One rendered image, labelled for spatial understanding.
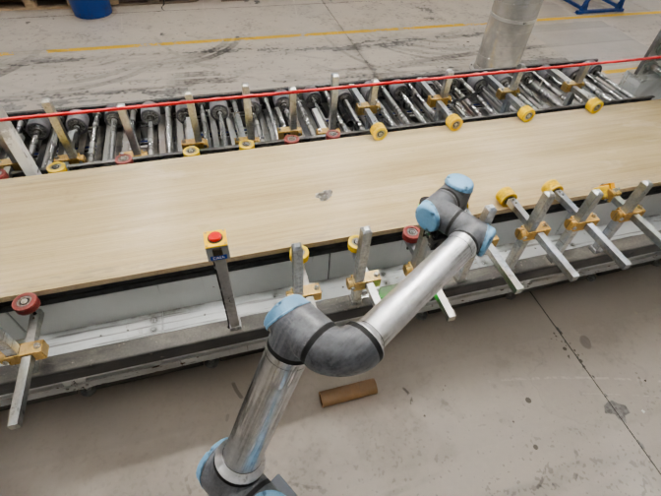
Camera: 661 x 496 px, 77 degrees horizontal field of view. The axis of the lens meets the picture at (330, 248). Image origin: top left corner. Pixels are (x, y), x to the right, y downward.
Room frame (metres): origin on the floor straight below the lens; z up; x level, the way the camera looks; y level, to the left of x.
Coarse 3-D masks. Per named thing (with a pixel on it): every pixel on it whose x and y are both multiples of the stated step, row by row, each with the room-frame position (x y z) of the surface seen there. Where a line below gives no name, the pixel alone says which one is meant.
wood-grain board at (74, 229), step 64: (448, 128) 2.12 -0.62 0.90; (512, 128) 2.17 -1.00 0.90; (576, 128) 2.22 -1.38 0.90; (640, 128) 2.27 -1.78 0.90; (0, 192) 1.34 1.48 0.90; (64, 192) 1.37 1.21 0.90; (128, 192) 1.40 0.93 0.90; (192, 192) 1.43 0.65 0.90; (256, 192) 1.46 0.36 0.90; (384, 192) 1.53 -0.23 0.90; (576, 192) 1.63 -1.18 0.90; (0, 256) 0.99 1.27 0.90; (64, 256) 1.01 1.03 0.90; (128, 256) 1.03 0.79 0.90; (192, 256) 1.06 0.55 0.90; (256, 256) 1.10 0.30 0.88
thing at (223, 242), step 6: (204, 234) 0.89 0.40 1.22; (222, 234) 0.89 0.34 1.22; (204, 240) 0.86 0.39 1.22; (222, 240) 0.87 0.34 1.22; (210, 246) 0.84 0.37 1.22; (216, 246) 0.84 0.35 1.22; (222, 246) 0.85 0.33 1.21; (228, 246) 0.89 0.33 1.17; (210, 252) 0.84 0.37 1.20; (228, 252) 0.85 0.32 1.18; (228, 258) 0.85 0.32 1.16
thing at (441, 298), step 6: (408, 246) 1.25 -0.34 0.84; (414, 246) 1.23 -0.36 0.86; (438, 294) 0.98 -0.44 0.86; (444, 294) 0.99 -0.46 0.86; (438, 300) 0.97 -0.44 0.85; (444, 300) 0.96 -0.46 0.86; (444, 306) 0.93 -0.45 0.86; (450, 306) 0.93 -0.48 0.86; (444, 312) 0.91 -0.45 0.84; (450, 312) 0.90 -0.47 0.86; (450, 318) 0.88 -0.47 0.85
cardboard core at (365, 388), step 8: (352, 384) 0.94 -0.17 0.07; (360, 384) 0.94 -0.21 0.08; (368, 384) 0.95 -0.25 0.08; (376, 384) 0.95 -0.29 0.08; (320, 392) 0.89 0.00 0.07; (328, 392) 0.89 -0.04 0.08; (336, 392) 0.89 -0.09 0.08; (344, 392) 0.89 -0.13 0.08; (352, 392) 0.90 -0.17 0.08; (360, 392) 0.90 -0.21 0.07; (368, 392) 0.91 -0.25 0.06; (376, 392) 0.92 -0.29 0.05; (320, 400) 0.87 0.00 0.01; (328, 400) 0.85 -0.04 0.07; (336, 400) 0.86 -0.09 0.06; (344, 400) 0.86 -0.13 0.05
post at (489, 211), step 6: (486, 210) 1.19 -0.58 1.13; (492, 210) 1.18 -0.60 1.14; (480, 216) 1.21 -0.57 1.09; (486, 216) 1.18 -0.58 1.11; (492, 216) 1.19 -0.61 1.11; (486, 222) 1.18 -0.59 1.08; (474, 258) 1.19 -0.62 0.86; (468, 264) 1.18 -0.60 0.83; (462, 270) 1.18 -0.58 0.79; (468, 270) 1.19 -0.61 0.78; (456, 276) 1.20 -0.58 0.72; (462, 276) 1.18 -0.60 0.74
